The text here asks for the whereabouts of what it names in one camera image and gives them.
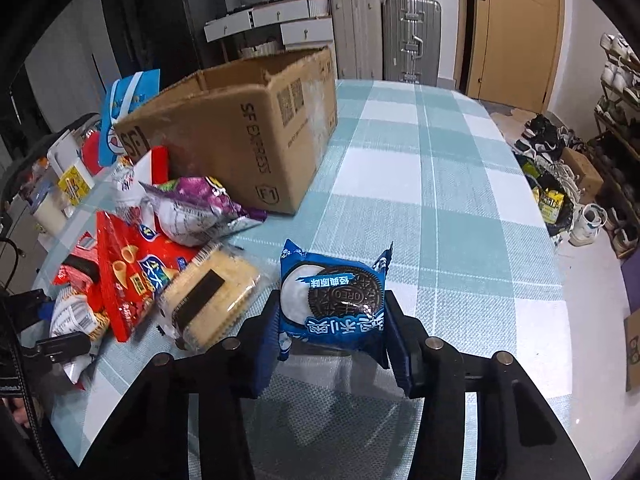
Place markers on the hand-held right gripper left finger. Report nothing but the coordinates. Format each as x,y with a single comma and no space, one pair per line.
267,350

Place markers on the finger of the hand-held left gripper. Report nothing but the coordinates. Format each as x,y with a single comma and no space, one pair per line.
25,312
62,347

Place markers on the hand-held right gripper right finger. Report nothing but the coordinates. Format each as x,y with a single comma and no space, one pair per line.
400,355

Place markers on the blue cookie packet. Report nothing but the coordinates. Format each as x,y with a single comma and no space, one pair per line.
330,305

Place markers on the red cone snack bag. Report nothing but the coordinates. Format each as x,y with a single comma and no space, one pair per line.
130,280

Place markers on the purple snack bag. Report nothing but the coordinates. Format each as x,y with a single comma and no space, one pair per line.
195,210

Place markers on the brown cardboard box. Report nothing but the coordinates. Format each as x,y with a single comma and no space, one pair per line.
225,135

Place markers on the white striped snack packet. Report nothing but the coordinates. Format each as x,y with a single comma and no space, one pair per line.
75,320

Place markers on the small red snack packet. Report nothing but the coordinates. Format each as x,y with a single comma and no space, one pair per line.
75,267

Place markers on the clear cracker packet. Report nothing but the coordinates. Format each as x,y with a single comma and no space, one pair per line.
220,285

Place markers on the white bottle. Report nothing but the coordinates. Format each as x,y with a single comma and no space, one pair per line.
49,215

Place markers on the yellow box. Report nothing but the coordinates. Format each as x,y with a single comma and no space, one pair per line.
75,185

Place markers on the white box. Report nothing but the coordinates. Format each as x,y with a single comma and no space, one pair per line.
62,152

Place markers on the white red snack bag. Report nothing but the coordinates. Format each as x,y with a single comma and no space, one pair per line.
135,180

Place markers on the yellow black bag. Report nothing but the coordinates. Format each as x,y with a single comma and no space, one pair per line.
551,205

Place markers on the blue cartoon gift bag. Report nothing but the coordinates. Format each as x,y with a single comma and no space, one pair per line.
117,120

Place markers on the white sneaker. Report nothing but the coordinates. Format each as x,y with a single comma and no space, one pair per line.
587,225

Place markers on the small cardboard box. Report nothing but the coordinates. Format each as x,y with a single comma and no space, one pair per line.
582,175

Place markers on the pile of shoes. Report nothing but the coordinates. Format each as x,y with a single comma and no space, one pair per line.
545,137

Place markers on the shoe rack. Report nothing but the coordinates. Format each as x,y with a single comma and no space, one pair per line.
620,135

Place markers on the silver suitcase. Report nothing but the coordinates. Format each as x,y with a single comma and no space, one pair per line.
412,40

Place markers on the black refrigerator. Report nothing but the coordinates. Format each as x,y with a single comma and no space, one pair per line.
165,25

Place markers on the beige suitcase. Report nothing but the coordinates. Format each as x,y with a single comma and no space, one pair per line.
357,35

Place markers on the white drawer cabinet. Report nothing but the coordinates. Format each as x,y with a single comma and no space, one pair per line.
270,17

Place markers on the wooden door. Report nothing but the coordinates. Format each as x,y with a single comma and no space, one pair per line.
515,35

